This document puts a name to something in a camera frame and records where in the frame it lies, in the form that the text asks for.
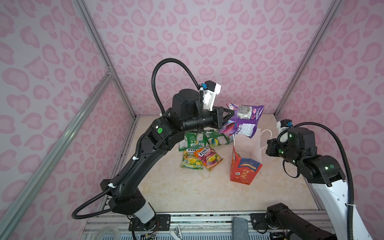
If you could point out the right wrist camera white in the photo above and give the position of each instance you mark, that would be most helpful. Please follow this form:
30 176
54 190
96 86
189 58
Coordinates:
284 124

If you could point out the green snack packet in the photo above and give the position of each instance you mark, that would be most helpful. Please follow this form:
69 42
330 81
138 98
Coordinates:
216 138
193 140

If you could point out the green Fox's spring packet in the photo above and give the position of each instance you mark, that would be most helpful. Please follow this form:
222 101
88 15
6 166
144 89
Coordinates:
196 150

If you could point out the red white paper bag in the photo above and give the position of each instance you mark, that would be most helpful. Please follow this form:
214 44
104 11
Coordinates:
247 156

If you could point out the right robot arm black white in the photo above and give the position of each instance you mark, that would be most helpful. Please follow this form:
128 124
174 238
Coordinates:
332 183

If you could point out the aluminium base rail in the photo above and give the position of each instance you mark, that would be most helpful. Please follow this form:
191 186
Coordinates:
193 226

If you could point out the purple snack packet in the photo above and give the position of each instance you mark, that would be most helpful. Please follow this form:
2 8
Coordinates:
244 121

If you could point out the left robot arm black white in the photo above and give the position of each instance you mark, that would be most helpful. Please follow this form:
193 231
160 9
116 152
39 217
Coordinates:
161 136

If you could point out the pink Fox's candy packet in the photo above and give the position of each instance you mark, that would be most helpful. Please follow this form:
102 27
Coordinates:
209 157

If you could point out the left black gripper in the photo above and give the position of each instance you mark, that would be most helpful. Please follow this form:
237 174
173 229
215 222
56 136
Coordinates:
219 120

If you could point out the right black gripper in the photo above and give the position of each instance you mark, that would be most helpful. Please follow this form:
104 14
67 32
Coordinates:
271 144

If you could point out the yellow green candy packet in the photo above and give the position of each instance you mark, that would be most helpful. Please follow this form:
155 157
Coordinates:
190 161

